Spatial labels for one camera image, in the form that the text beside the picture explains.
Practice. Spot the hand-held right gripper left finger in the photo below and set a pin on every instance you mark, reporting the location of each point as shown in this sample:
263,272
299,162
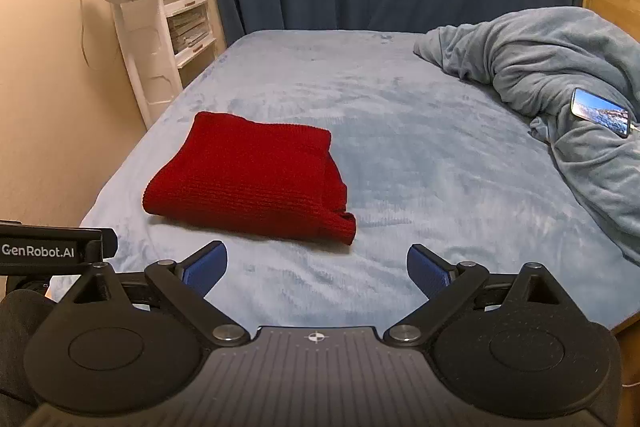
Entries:
206,271

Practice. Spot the red knitted sweater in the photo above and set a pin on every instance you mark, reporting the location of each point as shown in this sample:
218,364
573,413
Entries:
250,177

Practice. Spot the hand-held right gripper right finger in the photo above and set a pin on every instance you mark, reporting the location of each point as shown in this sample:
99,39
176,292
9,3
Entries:
427,274

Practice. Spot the smartphone with lit screen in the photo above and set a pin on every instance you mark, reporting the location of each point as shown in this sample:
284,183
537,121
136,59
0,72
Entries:
600,112

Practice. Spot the dark cloth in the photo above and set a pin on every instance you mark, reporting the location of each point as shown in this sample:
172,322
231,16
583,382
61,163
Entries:
20,347

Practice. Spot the light blue bed sheet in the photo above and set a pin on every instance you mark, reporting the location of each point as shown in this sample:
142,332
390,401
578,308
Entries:
400,132

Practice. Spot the grey-blue duvet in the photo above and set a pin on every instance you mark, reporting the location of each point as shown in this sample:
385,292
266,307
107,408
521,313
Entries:
550,57

